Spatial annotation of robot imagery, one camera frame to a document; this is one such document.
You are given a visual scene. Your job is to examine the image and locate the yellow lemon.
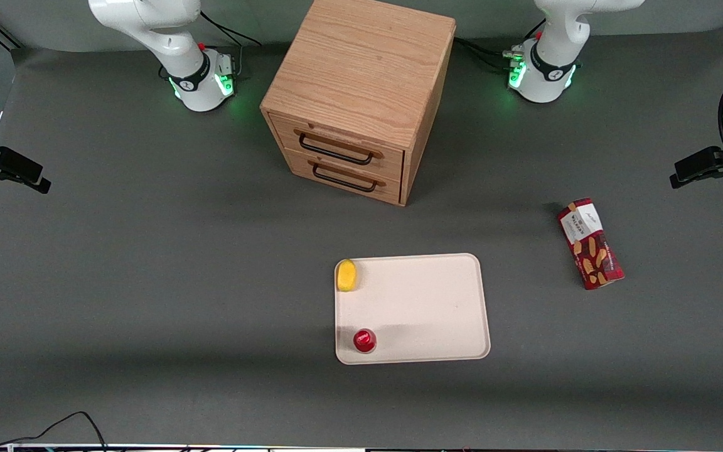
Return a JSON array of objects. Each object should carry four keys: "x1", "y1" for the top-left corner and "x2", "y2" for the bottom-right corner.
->
[{"x1": 336, "y1": 259, "x2": 359, "y2": 293}]

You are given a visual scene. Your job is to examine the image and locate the wooden two-drawer cabinet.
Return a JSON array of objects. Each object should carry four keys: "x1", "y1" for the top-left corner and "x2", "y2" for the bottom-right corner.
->
[{"x1": 260, "y1": 0, "x2": 457, "y2": 207}]

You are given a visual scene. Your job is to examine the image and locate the black left arm base cables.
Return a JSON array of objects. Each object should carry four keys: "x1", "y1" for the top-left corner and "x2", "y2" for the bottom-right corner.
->
[{"x1": 454, "y1": 19, "x2": 547, "y2": 71}]

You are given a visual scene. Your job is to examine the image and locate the black cable at table edge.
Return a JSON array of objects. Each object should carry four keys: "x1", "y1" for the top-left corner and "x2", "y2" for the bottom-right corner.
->
[{"x1": 0, "y1": 411, "x2": 109, "y2": 452}]

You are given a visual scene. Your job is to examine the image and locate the long black drawer handle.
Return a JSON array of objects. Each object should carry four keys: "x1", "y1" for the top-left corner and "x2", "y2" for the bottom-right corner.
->
[{"x1": 294, "y1": 128, "x2": 383, "y2": 166}]

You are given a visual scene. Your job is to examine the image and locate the wide wooden drawer front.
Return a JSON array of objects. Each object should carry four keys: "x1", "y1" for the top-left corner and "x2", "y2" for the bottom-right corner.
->
[{"x1": 269, "y1": 113, "x2": 405, "y2": 183}]

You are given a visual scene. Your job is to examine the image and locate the narrow wooden drawer front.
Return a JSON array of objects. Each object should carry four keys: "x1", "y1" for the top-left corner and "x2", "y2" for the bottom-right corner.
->
[{"x1": 283, "y1": 149, "x2": 402, "y2": 205}]

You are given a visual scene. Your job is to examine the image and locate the beige rectangular tray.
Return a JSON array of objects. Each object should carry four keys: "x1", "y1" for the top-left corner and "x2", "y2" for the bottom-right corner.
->
[{"x1": 334, "y1": 253, "x2": 491, "y2": 365}]

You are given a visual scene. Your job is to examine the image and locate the black right arm base cable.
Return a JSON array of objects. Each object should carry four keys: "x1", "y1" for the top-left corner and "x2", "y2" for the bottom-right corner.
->
[{"x1": 200, "y1": 10, "x2": 263, "y2": 76}]

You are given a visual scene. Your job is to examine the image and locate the short black drawer handle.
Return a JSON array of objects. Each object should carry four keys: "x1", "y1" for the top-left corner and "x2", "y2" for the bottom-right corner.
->
[{"x1": 308, "y1": 159, "x2": 386, "y2": 193}]

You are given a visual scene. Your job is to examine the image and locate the red cookie box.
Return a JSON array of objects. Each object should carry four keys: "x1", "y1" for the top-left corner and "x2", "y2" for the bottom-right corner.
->
[{"x1": 557, "y1": 198, "x2": 625, "y2": 291}]

